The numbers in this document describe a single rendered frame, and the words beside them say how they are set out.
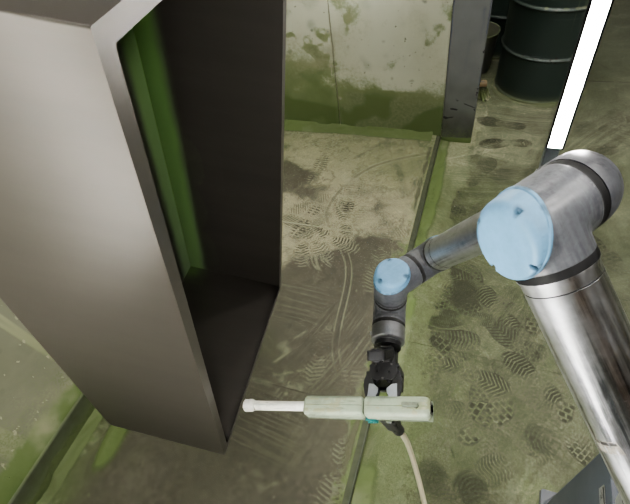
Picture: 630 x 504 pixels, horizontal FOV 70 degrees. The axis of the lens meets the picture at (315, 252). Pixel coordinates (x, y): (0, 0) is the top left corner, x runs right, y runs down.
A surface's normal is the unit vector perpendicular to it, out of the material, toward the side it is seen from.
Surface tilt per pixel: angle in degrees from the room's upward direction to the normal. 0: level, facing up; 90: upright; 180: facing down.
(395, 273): 6
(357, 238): 0
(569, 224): 47
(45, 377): 57
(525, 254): 85
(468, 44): 90
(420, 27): 90
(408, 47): 90
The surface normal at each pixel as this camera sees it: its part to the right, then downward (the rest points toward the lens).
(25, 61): -0.22, 0.75
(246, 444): -0.13, -0.65
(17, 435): 0.72, -0.22
